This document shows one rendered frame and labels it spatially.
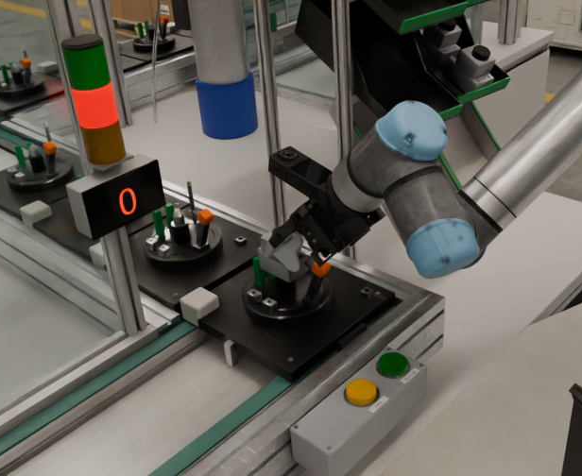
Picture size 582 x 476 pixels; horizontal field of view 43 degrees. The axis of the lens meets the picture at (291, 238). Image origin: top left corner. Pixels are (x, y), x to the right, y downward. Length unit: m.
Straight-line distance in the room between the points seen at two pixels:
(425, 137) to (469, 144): 0.59
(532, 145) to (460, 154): 0.46
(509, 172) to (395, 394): 0.33
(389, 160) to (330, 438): 0.36
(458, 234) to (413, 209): 0.06
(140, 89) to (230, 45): 0.48
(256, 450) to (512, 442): 0.37
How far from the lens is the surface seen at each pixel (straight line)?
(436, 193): 0.84
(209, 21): 1.94
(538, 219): 1.62
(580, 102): 0.97
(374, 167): 0.87
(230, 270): 1.26
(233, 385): 1.11
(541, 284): 1.41
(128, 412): 1.11
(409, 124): 0.84
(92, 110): 0.96
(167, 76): 2.40
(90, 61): 0.94
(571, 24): 5.32
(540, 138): 0.96
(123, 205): 1.01
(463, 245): 0.83
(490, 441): 1.11
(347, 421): 0.98
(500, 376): 1.21
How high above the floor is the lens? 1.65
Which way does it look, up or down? 31 degrees down
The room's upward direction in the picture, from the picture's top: 5 degrees counter-clockwise
